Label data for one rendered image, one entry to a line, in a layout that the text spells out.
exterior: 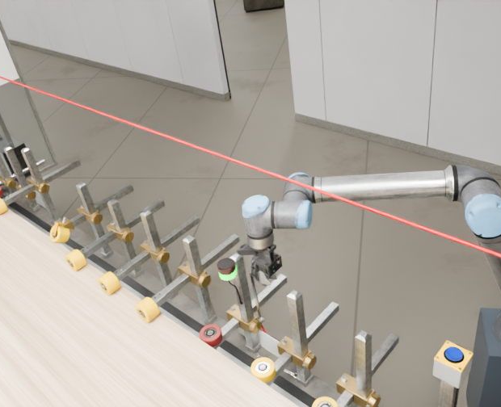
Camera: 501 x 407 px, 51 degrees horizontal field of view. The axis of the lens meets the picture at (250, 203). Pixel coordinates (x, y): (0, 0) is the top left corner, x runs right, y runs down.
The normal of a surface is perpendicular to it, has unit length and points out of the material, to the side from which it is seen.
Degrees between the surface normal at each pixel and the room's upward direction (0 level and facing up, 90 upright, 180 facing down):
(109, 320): 0
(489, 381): 90
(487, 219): 83
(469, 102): 90
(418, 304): 0
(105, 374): 0
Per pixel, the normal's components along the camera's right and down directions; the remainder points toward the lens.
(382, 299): -0.13, -0.81
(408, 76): -0.67, 0.50
